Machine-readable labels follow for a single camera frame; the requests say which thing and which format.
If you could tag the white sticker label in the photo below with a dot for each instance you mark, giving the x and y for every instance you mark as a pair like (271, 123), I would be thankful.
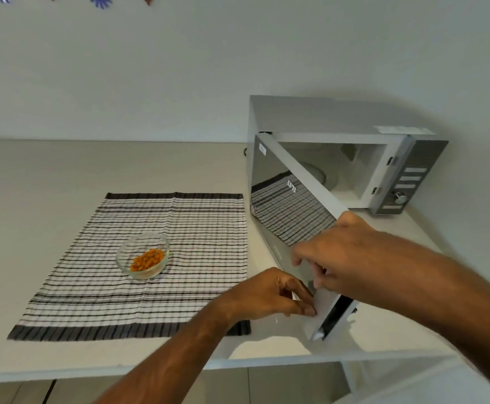
(403, 130)

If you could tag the clear glass bowl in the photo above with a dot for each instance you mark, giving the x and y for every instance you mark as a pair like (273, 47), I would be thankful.
(135, 243)

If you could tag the white microwave oven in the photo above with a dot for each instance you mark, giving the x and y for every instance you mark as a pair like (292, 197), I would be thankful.
(320, 117)

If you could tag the person's right forearm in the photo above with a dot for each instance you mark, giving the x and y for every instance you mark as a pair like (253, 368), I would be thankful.
(451, 298)

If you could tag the orange snack pieces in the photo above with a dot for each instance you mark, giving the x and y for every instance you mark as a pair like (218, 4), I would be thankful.
(147, 259)

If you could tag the black white striped placemat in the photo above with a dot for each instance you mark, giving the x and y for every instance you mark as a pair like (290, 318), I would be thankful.
(194, 231)

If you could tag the person's left hand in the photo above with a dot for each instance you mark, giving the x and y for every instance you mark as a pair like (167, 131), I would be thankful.
(257, 296)

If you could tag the person's left thumb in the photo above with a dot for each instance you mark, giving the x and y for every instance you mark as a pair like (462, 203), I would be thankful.
(302, 310)

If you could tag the glass microwave turntable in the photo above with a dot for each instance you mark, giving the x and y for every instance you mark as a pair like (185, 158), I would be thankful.
(317, 172)

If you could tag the mirrored microwave door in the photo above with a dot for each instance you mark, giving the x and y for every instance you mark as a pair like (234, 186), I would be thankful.
(283, 197)

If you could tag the person's left forearm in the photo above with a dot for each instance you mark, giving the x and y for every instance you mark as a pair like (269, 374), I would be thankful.
(165, 361)

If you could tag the white table frame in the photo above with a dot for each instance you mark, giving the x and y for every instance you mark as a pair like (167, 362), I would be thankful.
(354, 380)

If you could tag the silver microwave knob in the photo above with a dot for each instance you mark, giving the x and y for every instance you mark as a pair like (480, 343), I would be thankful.
(400, 198)

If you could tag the person's right thumb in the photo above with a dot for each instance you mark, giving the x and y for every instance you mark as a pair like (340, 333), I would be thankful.
(323, 278)

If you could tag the person's right hand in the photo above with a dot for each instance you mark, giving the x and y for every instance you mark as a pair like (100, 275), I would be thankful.
(350, 256)

